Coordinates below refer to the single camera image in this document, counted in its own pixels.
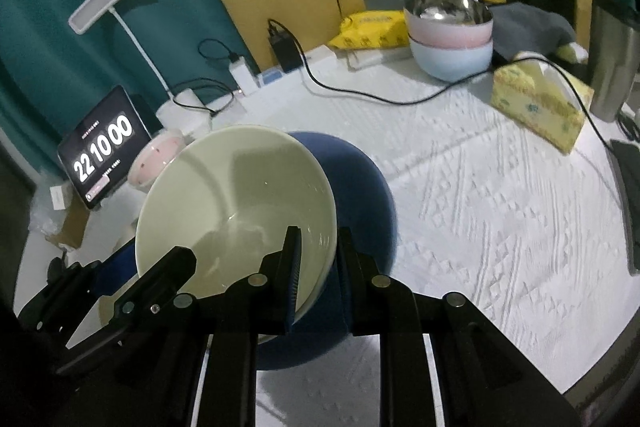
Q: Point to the teal curtain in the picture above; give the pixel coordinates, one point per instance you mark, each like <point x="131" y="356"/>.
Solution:
<point x="50" y="57"/>

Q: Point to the yellow tissue box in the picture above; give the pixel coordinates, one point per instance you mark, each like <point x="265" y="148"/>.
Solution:
<point x="535" y="112"/>

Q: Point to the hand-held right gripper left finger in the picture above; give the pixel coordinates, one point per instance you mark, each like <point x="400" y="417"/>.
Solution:
<point x="295" y="267"/>

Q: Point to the white textured tablecloth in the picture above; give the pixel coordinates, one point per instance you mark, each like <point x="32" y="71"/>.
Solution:
<point x="475" y="232"/>

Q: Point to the white power strip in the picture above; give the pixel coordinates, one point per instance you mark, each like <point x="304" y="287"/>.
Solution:
<point x="312" y="59"/>

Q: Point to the tablet showing clock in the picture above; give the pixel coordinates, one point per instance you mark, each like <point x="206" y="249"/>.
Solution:
<point x="102" y="152"/>

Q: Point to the brown cardboard box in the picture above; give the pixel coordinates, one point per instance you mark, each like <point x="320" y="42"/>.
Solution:
<point x="70" y="227"/>

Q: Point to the steel thermos flask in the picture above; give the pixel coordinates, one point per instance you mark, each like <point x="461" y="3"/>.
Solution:
<point x="612" y="67"/>

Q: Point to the large blue bowl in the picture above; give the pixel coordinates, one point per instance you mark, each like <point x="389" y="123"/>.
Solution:
<point x="360" y="197"/>

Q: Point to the white charger plug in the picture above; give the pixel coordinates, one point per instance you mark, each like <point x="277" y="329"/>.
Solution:
<point x="243" y="74"/>

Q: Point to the small pink speckled bowl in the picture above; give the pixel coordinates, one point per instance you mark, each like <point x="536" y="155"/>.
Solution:
<point x="152" y="162"/>

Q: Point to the small white box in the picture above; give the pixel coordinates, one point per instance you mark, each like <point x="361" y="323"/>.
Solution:
<point x="60" y="198"/>

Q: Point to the cream bowl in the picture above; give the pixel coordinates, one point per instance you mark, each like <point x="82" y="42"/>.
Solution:
<point x="225" y="187"/>

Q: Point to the pink bowl steel inside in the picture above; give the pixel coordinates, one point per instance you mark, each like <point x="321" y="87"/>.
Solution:
<point x="445" y="33"/>

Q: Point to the grey cloth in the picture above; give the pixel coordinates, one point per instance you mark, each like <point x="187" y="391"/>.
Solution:
<point x="525" y="27"/>

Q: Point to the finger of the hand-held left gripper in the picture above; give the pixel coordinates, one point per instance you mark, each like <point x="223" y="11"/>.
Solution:
<point x="150" y="282"/>
<point x="65" y="292"/>

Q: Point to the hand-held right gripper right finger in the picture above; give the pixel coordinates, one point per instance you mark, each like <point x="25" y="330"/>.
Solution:
<point x="350" y="287"/>

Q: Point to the black power adapter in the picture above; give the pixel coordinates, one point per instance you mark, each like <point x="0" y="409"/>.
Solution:
<point x="285" y="47"/>

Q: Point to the yellow wipes pack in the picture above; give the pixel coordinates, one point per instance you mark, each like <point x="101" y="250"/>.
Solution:
<point x="370" y="29"/>

